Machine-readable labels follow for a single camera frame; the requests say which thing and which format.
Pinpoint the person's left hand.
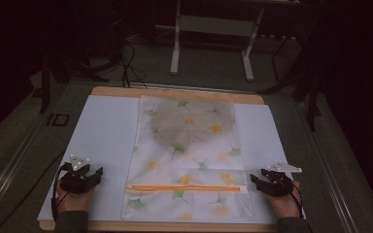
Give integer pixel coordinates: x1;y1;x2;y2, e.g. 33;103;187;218
55;186;97;215

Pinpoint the metal floor rail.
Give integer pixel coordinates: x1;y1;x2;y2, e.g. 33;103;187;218
295;100;361;233
0;110;51;221

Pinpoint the black stand with tall post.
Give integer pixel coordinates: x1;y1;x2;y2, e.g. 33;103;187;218
256;28;325;133

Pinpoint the left hand-held gripper black cable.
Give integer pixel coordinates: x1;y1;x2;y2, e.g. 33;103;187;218
51;162;74;223

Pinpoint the white metal stand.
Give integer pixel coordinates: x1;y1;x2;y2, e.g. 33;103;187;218
169;0;267;83

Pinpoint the leaf-print mesh zipper bag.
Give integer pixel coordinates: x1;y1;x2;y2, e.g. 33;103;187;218
120;94;254;222

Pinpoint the white mat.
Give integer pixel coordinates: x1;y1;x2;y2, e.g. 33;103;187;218
37;94;307;226

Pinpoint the right hand-held gripper black cable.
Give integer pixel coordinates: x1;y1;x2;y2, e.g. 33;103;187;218
278;176;305;218

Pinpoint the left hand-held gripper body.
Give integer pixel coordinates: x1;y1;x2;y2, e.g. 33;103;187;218
59;154;95;195

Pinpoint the person's right hand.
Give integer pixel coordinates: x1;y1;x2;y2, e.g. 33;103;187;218
265;180;302;219

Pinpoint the long black floor cable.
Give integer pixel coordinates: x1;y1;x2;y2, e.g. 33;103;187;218
0;150;66;233

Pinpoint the bundle of black cables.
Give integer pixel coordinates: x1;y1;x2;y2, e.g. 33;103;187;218
118;40;150;90

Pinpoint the hand-held gripper black cable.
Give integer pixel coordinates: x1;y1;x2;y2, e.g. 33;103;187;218
278;176;305;218
51;162;74;223

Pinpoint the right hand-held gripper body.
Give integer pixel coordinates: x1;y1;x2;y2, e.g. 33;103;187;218
259;161;303;198

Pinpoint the black rectangular bracket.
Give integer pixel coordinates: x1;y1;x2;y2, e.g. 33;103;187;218
46;113;71;127

